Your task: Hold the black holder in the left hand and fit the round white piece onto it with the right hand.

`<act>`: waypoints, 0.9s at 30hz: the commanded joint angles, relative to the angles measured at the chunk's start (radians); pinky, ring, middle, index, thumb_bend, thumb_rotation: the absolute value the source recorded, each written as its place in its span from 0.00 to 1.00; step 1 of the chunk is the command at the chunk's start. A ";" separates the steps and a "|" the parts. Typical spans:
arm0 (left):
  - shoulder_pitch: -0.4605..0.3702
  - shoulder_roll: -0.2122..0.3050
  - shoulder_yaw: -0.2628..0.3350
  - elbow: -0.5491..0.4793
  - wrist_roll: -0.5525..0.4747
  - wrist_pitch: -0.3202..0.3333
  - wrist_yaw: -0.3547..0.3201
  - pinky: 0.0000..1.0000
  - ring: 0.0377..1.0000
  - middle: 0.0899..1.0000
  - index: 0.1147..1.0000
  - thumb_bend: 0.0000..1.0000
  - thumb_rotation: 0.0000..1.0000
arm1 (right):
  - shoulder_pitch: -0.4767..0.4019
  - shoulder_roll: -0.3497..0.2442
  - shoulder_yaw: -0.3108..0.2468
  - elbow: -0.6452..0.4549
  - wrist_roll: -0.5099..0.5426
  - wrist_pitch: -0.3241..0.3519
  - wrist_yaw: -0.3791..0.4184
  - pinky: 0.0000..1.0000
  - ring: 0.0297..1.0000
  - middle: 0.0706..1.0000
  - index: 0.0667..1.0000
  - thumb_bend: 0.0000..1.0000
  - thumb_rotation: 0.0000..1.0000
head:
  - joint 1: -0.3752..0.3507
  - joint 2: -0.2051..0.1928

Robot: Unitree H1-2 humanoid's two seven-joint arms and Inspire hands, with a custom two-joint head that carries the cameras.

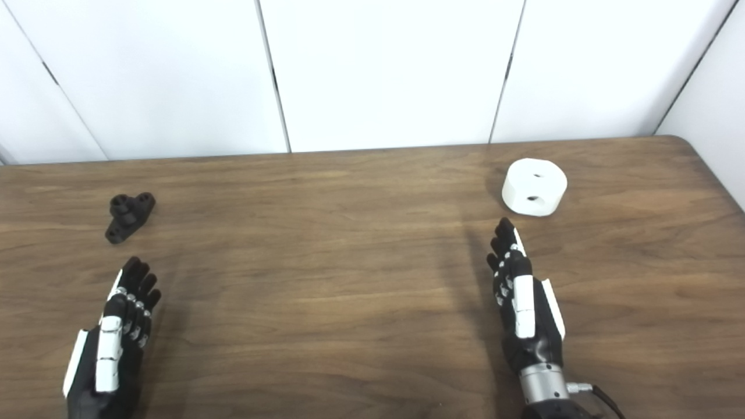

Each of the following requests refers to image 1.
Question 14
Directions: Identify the black plastic holder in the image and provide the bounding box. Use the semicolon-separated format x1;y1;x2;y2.
105;193;157;244

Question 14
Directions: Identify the round white plastic piece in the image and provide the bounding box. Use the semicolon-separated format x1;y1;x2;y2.
502;158;568;217

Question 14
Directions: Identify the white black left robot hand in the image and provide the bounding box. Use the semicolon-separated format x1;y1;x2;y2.
63;256;162;419

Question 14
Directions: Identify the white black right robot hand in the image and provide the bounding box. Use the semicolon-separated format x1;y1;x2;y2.
487;217;566;374

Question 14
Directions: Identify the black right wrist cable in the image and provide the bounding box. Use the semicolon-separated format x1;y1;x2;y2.
567;381;626;419

